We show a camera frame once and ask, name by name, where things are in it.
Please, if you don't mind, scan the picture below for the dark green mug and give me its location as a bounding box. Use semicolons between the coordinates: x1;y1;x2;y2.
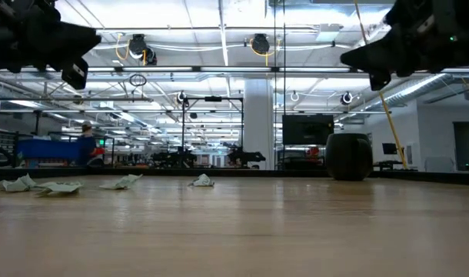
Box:
325;132;374;182

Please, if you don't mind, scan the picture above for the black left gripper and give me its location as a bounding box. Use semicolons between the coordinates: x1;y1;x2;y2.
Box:
0;17;102;90

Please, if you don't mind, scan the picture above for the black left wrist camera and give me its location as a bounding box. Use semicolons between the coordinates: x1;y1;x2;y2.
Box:
26;0;62;23

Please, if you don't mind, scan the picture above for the black hose loop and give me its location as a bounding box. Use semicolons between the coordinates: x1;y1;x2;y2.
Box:
0;143;13;167

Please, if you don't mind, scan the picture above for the yellow hanging cable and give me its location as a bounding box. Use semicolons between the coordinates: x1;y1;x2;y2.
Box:
352;0;408;170

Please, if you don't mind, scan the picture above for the person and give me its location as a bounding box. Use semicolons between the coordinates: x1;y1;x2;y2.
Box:
75;121;105;167

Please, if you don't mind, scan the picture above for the long ceiling light bar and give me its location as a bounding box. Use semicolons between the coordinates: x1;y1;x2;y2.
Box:
86;65;353;74

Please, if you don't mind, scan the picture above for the black ceiling cord reel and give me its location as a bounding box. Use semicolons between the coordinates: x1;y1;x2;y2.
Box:
115;32;158;67
248;32;281;66

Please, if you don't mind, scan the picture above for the blue plastic bin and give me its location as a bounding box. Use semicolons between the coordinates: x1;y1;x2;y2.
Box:
15;138;81;161

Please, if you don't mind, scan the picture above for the black cart frame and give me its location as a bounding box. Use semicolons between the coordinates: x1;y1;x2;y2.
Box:
48;132;115;167

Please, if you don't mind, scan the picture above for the silver ventilation duct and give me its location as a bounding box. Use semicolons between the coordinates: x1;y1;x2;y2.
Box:
384;75;449;108

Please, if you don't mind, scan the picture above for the black table frame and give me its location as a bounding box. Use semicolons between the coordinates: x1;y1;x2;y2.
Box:
0;165;469;185

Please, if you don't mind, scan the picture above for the thin black hanging cable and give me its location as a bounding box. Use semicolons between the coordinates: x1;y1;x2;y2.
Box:
282;0;287;116
273;0;278;170

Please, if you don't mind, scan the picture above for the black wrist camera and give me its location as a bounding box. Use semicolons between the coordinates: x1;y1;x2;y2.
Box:
384;0;447;32
26;0;62;23

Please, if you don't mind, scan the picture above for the dark equipment cart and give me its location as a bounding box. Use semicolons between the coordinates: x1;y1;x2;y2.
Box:
276;145;328;170

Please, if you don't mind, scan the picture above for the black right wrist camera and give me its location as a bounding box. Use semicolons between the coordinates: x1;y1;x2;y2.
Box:
384;0;447;32

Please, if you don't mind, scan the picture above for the black ceiling cable loop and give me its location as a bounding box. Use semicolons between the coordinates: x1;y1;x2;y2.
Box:
128;73;148;88

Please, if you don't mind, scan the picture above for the dark grey door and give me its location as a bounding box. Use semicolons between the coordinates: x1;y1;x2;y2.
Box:
453;121;469;173

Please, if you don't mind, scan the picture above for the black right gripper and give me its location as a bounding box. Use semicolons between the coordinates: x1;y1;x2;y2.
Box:
340;22;469;92

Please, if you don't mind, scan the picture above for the black robot station frame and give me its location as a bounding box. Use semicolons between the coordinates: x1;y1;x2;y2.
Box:
181;95;244;170

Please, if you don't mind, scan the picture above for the white green sweetener packet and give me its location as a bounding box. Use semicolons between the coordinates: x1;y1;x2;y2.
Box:
33;181;84;198
99;173;144;191
0;172;38;193
188;173;215;188

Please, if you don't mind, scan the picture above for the white building column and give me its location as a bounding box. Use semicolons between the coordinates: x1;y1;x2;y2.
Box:
244;78;276;170

